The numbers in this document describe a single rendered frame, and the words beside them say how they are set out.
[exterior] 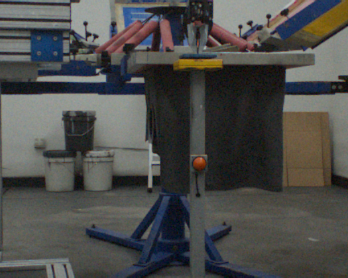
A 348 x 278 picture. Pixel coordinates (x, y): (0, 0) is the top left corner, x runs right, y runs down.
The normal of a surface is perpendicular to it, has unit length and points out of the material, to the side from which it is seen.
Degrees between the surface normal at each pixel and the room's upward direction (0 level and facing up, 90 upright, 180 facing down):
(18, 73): 90
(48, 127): 90
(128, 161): 90
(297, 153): 78
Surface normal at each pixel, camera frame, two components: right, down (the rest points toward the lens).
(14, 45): 0.21, 0.05
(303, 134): 0.11, -0.15
